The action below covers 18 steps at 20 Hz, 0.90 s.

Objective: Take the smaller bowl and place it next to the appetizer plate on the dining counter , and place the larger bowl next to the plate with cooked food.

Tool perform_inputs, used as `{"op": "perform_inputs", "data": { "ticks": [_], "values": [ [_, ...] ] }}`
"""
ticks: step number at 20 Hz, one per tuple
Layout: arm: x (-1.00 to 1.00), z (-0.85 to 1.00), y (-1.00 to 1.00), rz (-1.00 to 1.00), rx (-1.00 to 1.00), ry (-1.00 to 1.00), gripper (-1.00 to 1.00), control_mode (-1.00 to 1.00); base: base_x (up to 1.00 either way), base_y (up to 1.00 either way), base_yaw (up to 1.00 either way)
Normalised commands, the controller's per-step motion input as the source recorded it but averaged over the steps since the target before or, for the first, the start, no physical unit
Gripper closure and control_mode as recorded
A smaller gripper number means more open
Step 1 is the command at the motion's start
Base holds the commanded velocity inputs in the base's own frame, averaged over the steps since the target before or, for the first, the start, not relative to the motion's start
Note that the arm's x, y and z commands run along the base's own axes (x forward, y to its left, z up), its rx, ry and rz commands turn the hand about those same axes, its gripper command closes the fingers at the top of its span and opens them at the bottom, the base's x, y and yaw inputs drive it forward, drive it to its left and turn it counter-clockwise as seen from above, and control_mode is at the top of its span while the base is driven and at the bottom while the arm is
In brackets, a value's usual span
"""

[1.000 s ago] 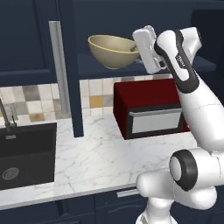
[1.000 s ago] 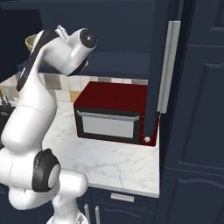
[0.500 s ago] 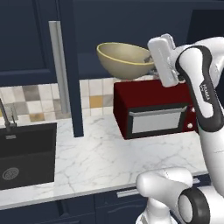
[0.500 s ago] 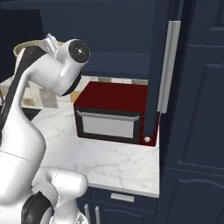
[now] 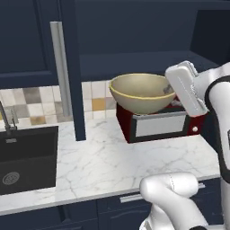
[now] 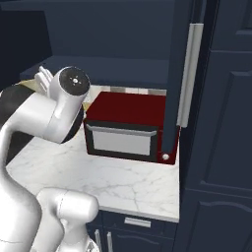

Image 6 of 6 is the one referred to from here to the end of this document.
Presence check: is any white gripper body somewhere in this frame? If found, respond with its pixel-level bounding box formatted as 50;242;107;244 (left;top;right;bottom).
33;65;55;99

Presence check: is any red toaster oven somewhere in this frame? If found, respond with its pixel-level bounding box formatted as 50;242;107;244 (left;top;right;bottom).
83;91;181;166

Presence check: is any black glass toaster oven door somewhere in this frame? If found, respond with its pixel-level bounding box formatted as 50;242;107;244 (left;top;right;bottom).
84;120;159;162

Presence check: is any dark blue open cupboard door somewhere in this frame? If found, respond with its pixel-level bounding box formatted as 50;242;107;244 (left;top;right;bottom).
162;0;199;159

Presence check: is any dark blue base cupboard door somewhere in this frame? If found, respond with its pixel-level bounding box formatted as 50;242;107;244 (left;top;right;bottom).
102;227;175;252
86;221;104;252

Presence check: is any dark blue tall cupboard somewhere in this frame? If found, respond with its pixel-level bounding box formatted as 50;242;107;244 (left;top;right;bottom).
172;0;252;252

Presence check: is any dark blue drawer front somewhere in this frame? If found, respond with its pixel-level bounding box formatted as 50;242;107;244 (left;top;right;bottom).
100;210;180;239

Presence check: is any dark blue wall cupboard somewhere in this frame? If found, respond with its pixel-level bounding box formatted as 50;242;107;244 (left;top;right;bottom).
0;0;175;90

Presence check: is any silver toaster oven door handle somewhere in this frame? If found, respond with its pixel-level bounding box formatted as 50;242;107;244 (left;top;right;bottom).
86;123;158;138

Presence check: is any long silver cupboard door handle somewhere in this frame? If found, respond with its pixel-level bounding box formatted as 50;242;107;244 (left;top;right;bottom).
176;23;205;129

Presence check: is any silver base cupboard door handle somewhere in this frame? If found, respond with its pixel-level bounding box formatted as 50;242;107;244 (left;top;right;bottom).
94;228;102;252
105;230;114;252

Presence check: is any silver drawer handle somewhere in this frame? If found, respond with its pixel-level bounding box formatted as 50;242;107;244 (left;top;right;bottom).
124;217;153;228

